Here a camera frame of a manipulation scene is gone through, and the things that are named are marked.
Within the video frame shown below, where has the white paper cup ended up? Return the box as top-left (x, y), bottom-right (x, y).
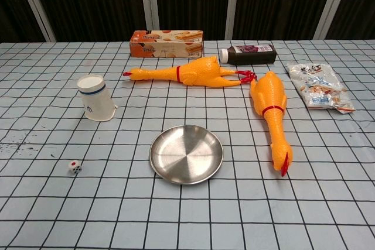
top-left (77, 74), bottom-right (120, 122)

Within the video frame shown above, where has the white die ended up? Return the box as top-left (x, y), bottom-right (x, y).
top-left (67, 160), bottom-right (82, 176)

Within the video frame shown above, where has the round steel plate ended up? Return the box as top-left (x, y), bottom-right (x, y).
top-left (149, 125), bottom-right (224, 186)

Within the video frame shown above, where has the yellow rubber chicken toy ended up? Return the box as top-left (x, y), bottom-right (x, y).
top-left (249, 70), bottom-right (294, 177)
top-left (122, 56), bottom-right (258, 88)

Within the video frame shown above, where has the orange biscuit box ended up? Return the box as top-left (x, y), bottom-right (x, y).
top-left (129, 29), bottom-right (204, 59)

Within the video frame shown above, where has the dark juice bottle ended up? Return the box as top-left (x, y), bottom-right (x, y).
top-left (219, 44), bottom-right (278, 66)

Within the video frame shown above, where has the checked grid tablecloth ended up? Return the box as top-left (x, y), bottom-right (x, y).
top-left (0, 39), bottom-right (375, 250)

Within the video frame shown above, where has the white snack bag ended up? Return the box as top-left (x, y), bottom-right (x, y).
top-left (286, 61), bottom-right (357, 115)

